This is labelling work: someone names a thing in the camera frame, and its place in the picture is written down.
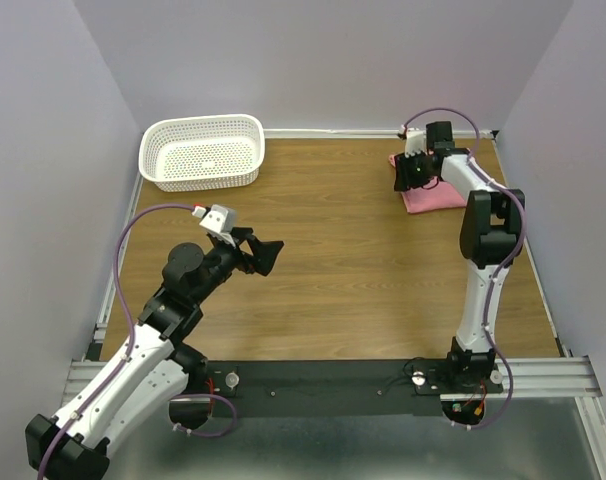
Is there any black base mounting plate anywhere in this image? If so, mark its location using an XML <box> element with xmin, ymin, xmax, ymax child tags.
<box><xmin>186</xmin><ymin>357</ymin><xmax>503</xmax><ymax>418</ymax></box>

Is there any pink t shirt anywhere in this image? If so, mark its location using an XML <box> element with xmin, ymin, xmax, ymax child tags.
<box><xmin>389</xmin><ymin>155</ymin><xmax>467</xmax><ymax>214</ymax></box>

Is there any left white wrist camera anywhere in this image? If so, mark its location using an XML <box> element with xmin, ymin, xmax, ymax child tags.
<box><xmin>192</xmin><ymin>204</ymin><xmax>237</xmax><ymax>246</ymax></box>

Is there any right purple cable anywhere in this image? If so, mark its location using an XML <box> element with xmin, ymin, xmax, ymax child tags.
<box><xmin>400</xmin><ymin>107</ymin><xmax>527</xmax><ymax>432</ymax></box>

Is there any aluminium frame rail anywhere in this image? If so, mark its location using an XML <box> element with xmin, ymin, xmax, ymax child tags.
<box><xmin>40</xmin><ymin>355</ymin><xmax>605</xmax><ymax>480</ymax></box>

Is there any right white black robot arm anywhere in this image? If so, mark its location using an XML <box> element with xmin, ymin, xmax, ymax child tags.
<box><xmin>393</xmin><ymin>121</ymin><xmax>525</xmax><ymax>392</ymax></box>

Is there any white perforated plastic basket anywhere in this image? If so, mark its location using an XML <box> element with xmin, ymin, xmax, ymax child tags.
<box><xmin>138</xmin><ymin>114</ymin><xmax>265</xmax><ymax>192</ymax></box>

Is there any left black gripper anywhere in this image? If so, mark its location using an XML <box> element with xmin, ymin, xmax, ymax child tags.
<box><xmin>192</xmin><ymin>226</ymin><xmax>284</xmax><ymax>305</ymax></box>

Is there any purple cable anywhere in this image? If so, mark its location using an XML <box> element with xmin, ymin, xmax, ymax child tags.
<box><xmin>400</xmin><ymin>107</ymin><xmax>527</xmax><ymax>432</ymax></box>
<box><xmin>36</xmin><ymin>203</ymin><xmax>238</xmax><ymax>480</ymax></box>

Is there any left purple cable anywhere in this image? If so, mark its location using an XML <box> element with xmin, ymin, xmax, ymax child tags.
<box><xmin>36</xmin><ymin>203</ymin><xmax>238</xmax><ymax>480</ymax></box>

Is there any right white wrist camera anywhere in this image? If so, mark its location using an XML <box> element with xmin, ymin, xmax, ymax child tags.
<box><xmin>397</xmin><ymin>127</ymin><xmax>426</xmax><ymax>157</ymax></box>

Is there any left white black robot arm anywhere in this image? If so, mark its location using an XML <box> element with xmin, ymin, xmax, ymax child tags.
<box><xmin>25</xmin><ymin>227</ymin><xmax>284</xmax><ymax>479</ymax></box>

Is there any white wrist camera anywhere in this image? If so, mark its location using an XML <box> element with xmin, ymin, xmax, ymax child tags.
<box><xmin>397</xmin><ymin>127</ymin><xmax>426</xmax><ymax>157</ymax></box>
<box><xmin>192</xmin><ymin>204</ymin><xmax>237</xmax><ymax>246</ymax></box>

